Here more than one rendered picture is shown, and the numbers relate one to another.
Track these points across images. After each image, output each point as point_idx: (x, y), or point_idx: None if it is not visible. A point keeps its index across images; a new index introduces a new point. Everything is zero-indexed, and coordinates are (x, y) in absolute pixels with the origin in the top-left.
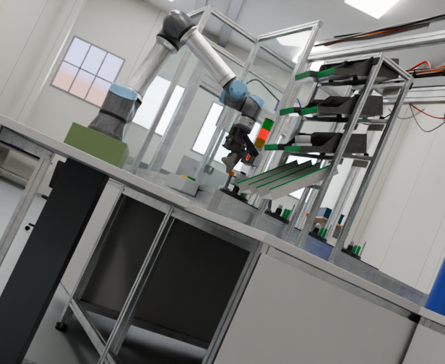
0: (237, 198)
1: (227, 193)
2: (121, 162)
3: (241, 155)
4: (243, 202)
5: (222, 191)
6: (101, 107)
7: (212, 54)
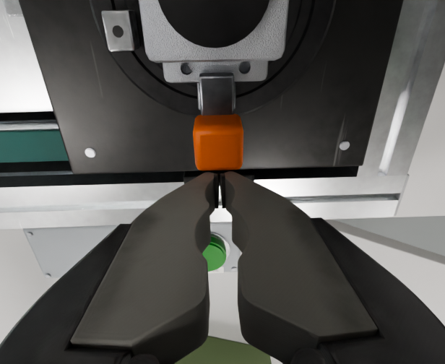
0: (386, 69)
1: (367, 139)
2: (229, 360)
3: None
4: None
5: (352, 165)
6: None
7: None
